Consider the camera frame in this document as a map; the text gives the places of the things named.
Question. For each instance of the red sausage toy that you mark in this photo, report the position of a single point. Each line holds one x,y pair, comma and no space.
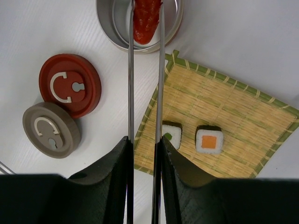
145,20

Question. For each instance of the bamboo sushi mat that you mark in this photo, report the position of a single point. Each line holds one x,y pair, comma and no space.
254,124

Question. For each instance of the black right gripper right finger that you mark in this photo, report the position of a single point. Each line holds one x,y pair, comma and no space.
193,196

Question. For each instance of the steel tongs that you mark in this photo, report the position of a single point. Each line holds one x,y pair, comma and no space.
156,101

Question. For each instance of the red steel lunch box bowl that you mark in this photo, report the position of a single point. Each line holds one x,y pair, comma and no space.
114,17

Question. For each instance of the taupe round lid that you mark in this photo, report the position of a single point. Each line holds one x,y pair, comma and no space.
51,130

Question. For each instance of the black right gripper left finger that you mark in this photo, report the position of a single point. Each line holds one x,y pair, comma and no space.
94,195

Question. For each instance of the green sushi roll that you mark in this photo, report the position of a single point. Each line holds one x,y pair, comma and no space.
173,132

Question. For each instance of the red round lid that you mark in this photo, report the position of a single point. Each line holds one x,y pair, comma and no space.
71,82

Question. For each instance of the orange sushi roll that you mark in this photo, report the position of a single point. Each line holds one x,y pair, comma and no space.
208,139

